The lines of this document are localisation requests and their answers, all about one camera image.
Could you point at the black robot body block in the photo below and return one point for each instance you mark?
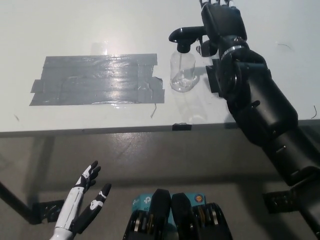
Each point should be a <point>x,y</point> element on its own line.
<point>160,207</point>
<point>182,212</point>

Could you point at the black trigger spray lid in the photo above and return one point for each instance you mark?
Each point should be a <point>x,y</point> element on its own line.
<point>185,31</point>

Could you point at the clear plastic bottle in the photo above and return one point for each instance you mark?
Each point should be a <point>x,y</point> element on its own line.
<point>182,71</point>

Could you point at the black table leg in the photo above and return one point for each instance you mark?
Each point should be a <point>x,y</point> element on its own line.
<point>15,200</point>

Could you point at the thin dark thread scrap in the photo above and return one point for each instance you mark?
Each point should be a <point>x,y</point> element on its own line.
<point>314,112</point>
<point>283,45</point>
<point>153,111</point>

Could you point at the black floor tape patch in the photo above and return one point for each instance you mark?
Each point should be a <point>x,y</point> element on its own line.
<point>280,202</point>
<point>46,211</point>

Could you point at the small black tape strip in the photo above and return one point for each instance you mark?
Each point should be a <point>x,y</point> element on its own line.
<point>182,127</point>

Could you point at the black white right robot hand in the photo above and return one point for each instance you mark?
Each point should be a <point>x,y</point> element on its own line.
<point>225,25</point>

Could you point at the grey duct tape patch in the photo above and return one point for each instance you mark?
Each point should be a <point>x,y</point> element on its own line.
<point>97,80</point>

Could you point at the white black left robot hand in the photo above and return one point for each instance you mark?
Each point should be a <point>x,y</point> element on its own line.
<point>72,207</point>

